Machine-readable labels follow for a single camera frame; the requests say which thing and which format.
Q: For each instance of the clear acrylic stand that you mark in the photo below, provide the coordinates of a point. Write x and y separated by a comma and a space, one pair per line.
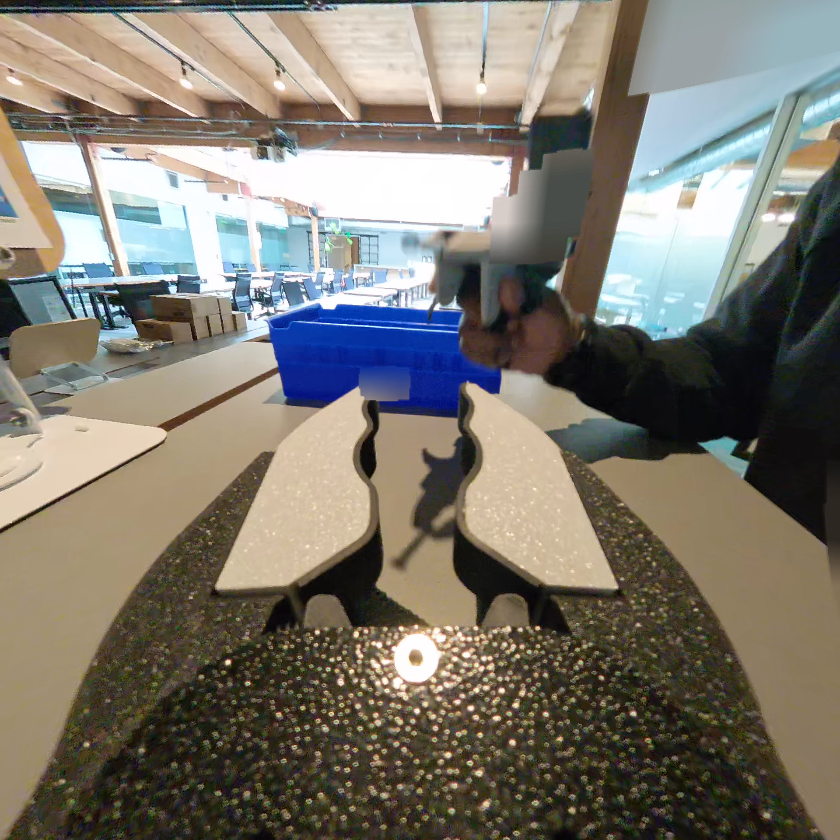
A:
16, 446

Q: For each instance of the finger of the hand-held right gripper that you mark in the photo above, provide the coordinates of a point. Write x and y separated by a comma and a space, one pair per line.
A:
448, 282
453, 246

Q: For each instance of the printed instruction sheet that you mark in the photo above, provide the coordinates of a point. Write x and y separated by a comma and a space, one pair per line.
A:
16, 216

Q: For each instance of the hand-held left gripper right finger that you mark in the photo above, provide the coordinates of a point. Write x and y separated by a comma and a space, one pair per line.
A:
525, 505

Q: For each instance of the clear acrylic tray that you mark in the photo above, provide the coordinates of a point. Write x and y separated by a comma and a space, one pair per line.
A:
75, 377

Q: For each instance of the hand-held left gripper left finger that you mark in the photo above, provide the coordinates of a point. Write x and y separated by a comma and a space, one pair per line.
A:
308, 499

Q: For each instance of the framed sign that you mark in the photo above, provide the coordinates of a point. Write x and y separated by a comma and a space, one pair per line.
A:
43, 298

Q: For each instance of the blue plastic bin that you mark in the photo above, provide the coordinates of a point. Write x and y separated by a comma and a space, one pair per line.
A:
380, 315
328, 361

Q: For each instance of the green hanging plant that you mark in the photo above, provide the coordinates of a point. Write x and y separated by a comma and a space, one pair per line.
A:
338, 236

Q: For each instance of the white stand base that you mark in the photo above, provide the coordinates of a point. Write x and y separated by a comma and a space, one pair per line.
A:
98, 453

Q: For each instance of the row of black office chairs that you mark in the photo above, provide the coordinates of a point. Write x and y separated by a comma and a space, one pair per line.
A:
262, 289

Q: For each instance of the stack of cardboard boxes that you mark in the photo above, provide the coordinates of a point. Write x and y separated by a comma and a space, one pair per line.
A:
190, 315

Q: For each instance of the person's right hand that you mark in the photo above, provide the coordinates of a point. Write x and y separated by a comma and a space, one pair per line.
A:
531, 341

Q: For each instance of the ceiling lamp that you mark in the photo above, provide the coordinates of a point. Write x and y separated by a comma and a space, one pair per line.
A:
13, 77
481, 85
279, 82
186, 80

